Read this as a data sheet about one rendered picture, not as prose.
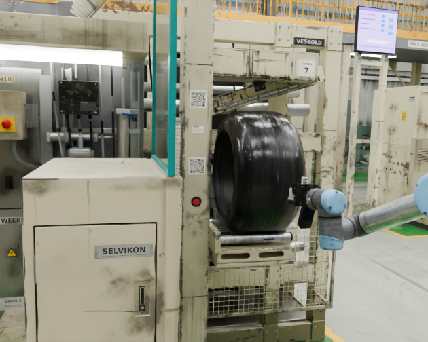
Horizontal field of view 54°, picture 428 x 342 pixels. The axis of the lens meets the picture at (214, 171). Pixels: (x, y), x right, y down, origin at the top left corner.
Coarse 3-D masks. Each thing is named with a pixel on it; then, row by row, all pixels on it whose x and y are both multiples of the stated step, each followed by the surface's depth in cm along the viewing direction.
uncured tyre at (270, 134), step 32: (224, 128) 191; (256, 128) 175; (288, 128) 178; (224, 160) 222; (256, 160) 168; (288, 160) 171; (224, 192) 220; (256, 192) 169; (288, 192) 172; (224, 224) 194; (256, 224) 178; (288, 224) 183
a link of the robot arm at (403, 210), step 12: (384, 204) 131; (396, 204) 126; (408, 204) 122; (348, 216) 140; (360, 216) 136; (372, 216) 132; (384, 216) 128; (396, 216) 125; (408, 216) 123; (420, 216) 121; (360, 228) 136; (372, 228) 133; (384, 228) 131
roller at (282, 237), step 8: (272, 232) 189; (280, 232) 189; (288, 232) 190; (224, 240) 181; (232, 240) 182; (240, 240) 183; (248, 240) 184; (256, 240) 185; (264, 240) 186; (272, 240) 187; (280, 240) 188; (288, 240) 189
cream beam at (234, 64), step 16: (224, 48) 205; (240, 48) 207; (224, 64) 206; (240, 64) 208; (256, 64) 210; (272, 64) 211; (288, 64) 213; (224, 80) 226; (240, 80) 224; (272, 80) 219; (288, 80) 217; (304, 80) 217
